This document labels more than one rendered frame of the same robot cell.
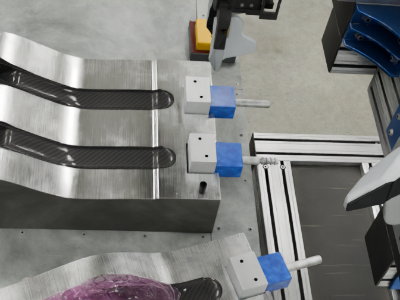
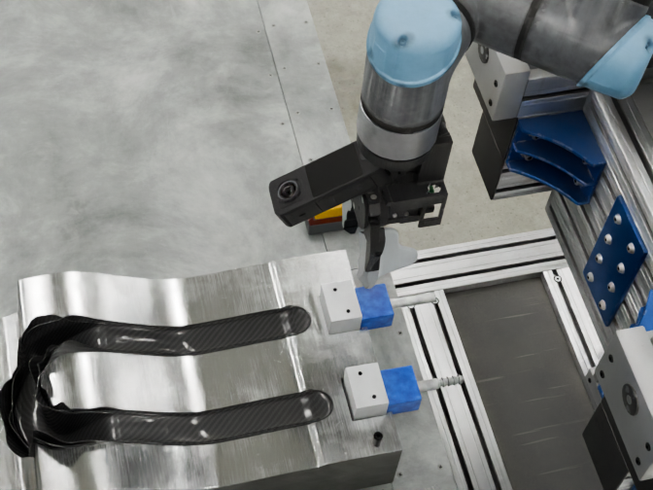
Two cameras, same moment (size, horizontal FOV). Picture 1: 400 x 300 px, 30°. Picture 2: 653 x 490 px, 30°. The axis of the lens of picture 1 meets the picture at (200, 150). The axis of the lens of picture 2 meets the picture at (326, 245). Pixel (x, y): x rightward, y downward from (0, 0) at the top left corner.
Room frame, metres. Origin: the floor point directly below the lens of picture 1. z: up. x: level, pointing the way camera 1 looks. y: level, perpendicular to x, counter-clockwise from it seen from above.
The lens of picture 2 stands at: (0.04, 0.14, 2.08)
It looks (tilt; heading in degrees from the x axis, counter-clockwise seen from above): 56 degrees down; 353
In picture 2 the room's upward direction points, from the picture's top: 7 degrees clockwise
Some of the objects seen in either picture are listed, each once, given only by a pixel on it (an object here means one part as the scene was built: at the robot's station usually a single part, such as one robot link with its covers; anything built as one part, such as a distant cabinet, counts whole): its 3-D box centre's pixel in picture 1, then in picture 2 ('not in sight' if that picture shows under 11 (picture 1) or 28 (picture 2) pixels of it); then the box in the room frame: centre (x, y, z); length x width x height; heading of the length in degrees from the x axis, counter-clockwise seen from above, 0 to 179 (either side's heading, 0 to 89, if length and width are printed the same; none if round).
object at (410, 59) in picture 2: not in sight; (411, 56); (0.75, -0.01, 1.31); 0.09 x 0.08 x 0.11; 152
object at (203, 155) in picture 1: (233, 159); (406, 389); (0.65, -0.05, 0.89); 0.13 x 0.05 x 0.05; 102
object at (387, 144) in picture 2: not in sight; (397, 115); (0.75, -0.01, 1.23); 0.08 x 0.08 x 0.05
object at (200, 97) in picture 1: (227, 102); (379, 305); (0.76, -0.03, 0.89); 0.13 x 0.05 x 0.05; 102
